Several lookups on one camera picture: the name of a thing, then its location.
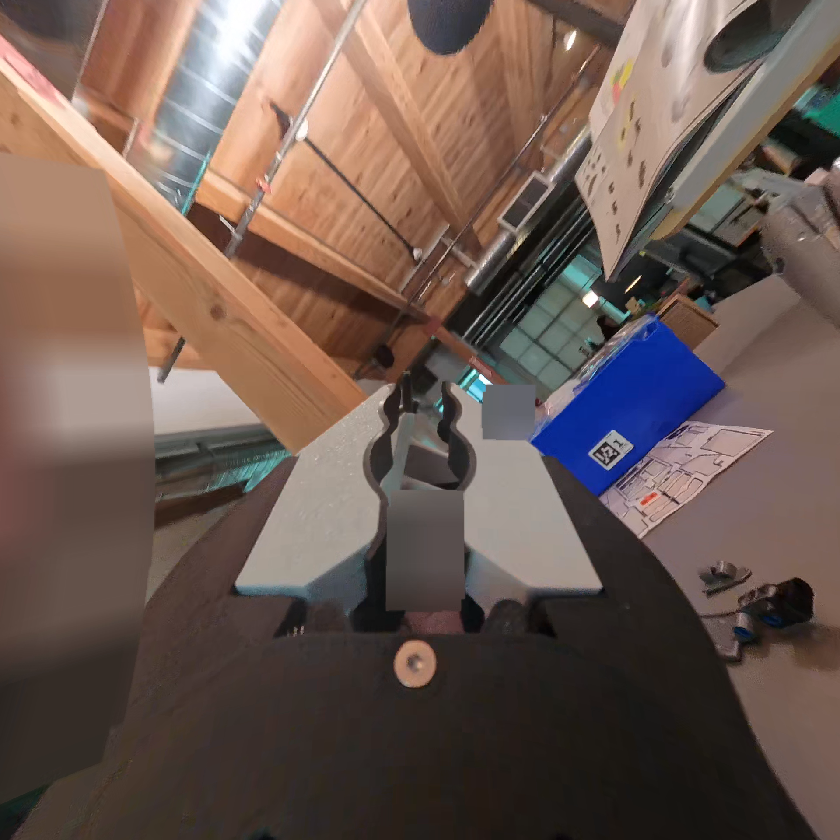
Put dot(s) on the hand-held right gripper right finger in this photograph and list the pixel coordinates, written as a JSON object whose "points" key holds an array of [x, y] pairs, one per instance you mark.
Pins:
{"points": [[525, 525]]}

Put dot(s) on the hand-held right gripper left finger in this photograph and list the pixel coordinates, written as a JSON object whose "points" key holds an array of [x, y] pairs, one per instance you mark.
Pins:
{"points": [[315, 525]]}

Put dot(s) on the blue plastic bin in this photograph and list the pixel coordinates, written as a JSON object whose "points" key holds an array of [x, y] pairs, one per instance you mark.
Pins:
{"points": [[623, 394]]}

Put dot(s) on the white sticker sheet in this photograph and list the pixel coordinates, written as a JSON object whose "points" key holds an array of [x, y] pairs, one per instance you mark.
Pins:
{"points": [[689, 472]]}

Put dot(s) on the small grey toy brick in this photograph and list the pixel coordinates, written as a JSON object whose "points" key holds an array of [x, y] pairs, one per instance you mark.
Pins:
{"points": [[722, 576]]}

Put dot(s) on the grey brick with blue pin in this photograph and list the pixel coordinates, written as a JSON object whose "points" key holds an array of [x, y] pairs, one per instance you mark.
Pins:
{"points": [[741, 630]]}

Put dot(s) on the brown wicker basket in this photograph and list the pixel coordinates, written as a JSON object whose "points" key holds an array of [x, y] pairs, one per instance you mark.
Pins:
{"points": [[689, 321]]}

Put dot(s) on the white vent grille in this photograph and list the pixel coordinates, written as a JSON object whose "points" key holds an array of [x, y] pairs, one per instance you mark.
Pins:
{"points": [[523, 200]]}

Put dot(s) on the black pendant rod lamp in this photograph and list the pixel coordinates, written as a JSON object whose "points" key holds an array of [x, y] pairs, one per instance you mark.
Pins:
{"points": [[348, 182]]}

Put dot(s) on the metal ceiling conduit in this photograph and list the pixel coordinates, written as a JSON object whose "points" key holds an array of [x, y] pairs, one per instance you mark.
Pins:
{"points": [[293, 131]]}

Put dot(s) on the building instruction booklet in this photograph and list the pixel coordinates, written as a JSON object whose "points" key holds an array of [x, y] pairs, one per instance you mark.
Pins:
{"points": [[656, 131]]}

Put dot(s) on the black pole with toothed disc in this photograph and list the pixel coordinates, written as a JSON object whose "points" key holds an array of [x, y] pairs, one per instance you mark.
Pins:
{"points": [[449, 23]]}

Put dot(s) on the grey ceiling ventilation duct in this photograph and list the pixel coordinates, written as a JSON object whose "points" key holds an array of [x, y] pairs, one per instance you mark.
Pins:
{"points": [[525, 236]]}

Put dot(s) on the silver spiral ventilation duct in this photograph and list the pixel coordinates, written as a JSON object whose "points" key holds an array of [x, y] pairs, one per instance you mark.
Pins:
{"points": [[197, 98]]}

